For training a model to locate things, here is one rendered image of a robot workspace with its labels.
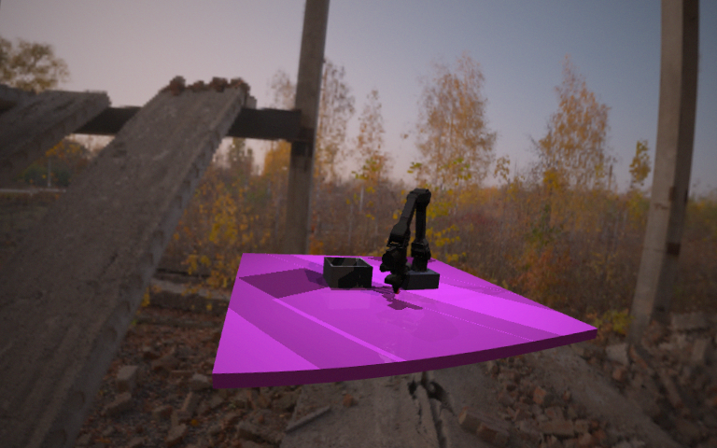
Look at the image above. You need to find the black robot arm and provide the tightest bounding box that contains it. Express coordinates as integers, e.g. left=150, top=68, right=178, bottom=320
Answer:
left=379, top=188, right=431, bottom=274

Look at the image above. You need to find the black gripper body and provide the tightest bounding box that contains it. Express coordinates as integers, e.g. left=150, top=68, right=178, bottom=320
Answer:
left=385, top=259, right=412, bottom=286

